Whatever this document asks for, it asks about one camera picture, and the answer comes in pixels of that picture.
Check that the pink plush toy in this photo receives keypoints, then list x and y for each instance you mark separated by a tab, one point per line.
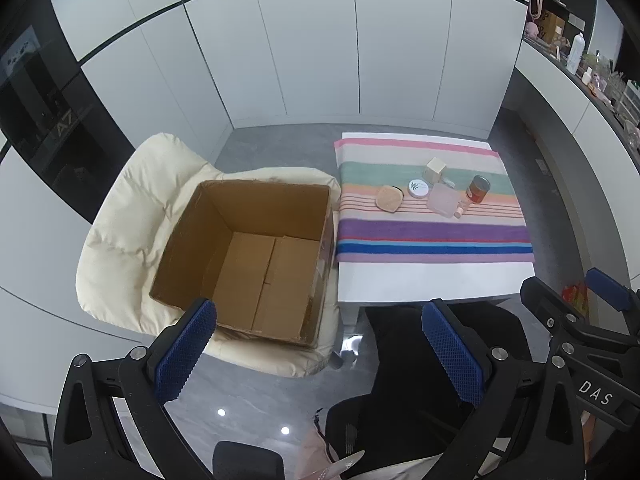
535	31

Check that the small clear case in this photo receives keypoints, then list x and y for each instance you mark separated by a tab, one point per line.
448	182

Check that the frosted square plastic container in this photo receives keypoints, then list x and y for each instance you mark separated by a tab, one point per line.
444	201

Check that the white sideboard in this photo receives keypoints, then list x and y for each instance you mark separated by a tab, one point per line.
550	90

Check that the white low table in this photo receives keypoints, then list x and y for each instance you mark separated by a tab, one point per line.
425	282

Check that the cream padded chair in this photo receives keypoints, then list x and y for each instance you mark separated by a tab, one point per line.
140	195

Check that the brown cardboard box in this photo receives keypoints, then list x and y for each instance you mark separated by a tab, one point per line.
260	270

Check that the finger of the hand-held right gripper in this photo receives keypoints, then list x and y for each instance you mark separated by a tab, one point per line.
607	287
542	305

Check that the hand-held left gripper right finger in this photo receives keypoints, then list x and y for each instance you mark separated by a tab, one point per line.
452	355

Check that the red can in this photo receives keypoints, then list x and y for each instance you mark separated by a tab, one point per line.
477	191

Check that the striped colourful cloth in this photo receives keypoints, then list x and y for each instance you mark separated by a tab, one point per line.
425	240

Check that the beige rounded compact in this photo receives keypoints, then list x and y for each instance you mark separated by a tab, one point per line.
389	199

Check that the pale pink cloth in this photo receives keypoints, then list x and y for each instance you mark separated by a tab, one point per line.
312	450

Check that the black office chair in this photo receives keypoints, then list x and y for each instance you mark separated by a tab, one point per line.
405	360

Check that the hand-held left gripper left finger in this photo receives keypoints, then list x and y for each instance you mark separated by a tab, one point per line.
185	355

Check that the red printed box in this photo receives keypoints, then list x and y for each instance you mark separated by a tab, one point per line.
576	300

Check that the brown carton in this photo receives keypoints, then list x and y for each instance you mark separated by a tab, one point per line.
554	27

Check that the small pink bottle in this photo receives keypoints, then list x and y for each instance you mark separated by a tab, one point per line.
460	210

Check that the clear drawer organizer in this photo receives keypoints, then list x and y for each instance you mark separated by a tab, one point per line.
627	100

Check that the beige cube box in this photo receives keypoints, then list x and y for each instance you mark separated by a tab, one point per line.
435	170

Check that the white spray bottle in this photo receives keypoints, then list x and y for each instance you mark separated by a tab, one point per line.
575	55

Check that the black glass cabinet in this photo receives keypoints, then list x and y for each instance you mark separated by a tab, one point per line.
45	110

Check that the round white tin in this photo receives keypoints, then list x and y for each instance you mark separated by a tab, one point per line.
419	188

